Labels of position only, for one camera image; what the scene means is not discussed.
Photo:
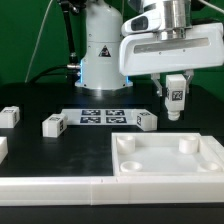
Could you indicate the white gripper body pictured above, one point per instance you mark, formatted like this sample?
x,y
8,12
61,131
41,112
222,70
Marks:
x,y
142,52

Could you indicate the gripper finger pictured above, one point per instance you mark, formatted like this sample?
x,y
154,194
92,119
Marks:
x,y
188,80
156,80

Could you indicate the white square tabletop part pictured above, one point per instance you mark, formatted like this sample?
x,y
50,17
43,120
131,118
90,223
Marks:
x,y
145,154

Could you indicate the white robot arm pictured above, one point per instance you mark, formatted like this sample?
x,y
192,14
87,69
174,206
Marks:
x,y
160,39

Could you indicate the white base tag plate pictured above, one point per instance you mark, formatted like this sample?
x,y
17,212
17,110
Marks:
x,y
102,116

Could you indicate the white front fence bar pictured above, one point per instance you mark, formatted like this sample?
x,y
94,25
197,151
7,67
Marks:
x,y
111,190

